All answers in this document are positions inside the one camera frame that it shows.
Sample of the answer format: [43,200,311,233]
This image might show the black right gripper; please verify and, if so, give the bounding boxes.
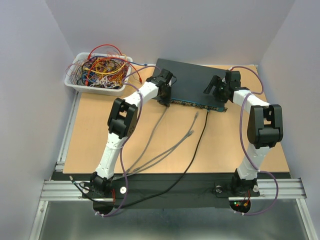
[203,75,229,103]

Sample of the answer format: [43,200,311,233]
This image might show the teal network switch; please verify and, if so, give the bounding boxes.
[156,58,227,112]

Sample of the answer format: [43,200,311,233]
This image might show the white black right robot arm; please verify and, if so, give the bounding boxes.
[204,67,284,197]

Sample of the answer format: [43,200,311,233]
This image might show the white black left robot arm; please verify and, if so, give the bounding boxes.
[90,69,174,197]

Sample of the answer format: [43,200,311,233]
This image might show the white plastic basket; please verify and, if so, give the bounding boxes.
[64,52,133,96]

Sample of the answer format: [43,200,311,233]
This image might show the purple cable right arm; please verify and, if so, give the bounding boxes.
[228,65,280,216]

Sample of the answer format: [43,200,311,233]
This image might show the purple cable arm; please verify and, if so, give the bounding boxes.
[228,65,280,216]
[93,65,161,218]

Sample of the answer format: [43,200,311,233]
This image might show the grey ethernet cable short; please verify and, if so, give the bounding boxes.
[126,129,194,177]

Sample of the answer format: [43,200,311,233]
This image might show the tangled coloured wires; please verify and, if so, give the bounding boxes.
[65,44,148,90]

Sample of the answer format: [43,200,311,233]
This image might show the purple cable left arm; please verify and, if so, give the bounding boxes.
[93,65,161,218]

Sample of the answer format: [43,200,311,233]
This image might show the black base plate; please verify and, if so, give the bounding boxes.
[51,169,261,210]

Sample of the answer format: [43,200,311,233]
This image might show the aluminium frame rail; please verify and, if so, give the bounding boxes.
[29,93,81,240]

